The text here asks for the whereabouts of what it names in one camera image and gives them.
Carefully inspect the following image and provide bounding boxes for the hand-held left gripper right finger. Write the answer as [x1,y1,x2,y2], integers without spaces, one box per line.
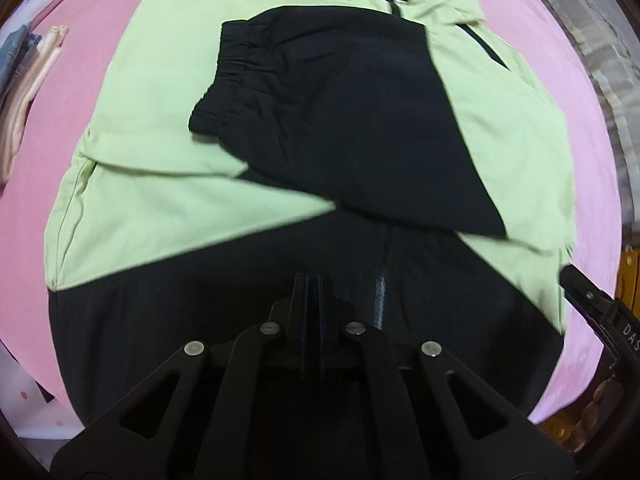
[316,274,576,480]

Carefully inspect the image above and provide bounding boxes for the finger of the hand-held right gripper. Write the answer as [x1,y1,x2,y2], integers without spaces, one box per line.
[559,265,622,332]

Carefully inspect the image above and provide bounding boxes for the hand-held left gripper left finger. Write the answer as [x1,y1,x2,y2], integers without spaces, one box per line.
[50,273,313,480]

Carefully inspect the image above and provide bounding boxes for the green and black hooded jacket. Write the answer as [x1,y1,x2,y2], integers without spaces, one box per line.
[44,0,577,480]

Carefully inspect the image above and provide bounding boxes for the folded beige clothes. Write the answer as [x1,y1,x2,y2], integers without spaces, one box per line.
[0,25,68,183]

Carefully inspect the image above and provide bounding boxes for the person's right hand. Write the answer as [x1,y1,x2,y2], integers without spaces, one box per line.
[575,379,624,456]

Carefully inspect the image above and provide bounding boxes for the wooden drawer cabinet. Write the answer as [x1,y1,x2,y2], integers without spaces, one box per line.
[612,230,640,301]

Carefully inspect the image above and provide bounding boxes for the white polka dot cloth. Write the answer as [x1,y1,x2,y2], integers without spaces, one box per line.
[0,340,76,443]

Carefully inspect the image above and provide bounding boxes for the folded blue jeans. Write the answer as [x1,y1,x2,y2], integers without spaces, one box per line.
[0,24,42,88]

